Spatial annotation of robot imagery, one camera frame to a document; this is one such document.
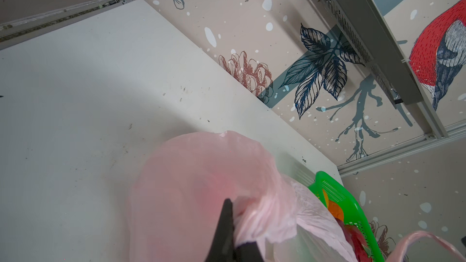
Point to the orange tangerine fruit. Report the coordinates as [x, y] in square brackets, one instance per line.
[334, 208]

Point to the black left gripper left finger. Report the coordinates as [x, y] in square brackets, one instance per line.
[222, 247]

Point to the red dragon fruit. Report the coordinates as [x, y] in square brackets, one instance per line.
[357, 241]

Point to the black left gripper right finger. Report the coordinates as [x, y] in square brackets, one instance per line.
[248, 252]

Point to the pink plastic bag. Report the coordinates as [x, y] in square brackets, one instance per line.
[176, 203]

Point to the green plastic basket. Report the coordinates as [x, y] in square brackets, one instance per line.
[326, 188]

